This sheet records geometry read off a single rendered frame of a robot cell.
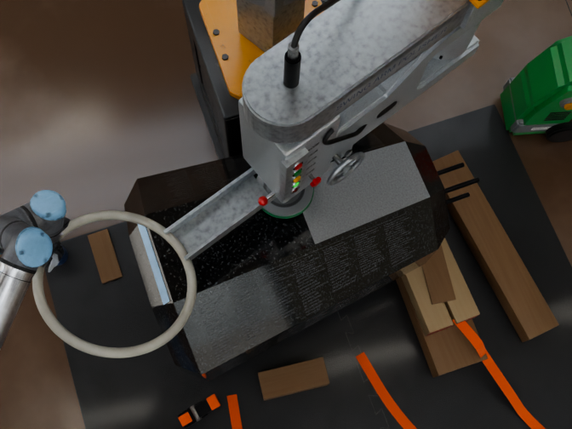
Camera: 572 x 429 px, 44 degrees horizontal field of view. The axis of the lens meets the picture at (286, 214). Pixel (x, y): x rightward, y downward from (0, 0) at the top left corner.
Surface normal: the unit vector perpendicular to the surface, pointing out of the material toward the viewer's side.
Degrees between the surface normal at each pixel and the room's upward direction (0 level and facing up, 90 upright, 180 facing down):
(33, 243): 49
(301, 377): 0
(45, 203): 28
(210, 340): 45
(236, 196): 1
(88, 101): 0
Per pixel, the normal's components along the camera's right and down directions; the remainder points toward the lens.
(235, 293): 0.30, 0.41
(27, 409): 0.03, -0.29
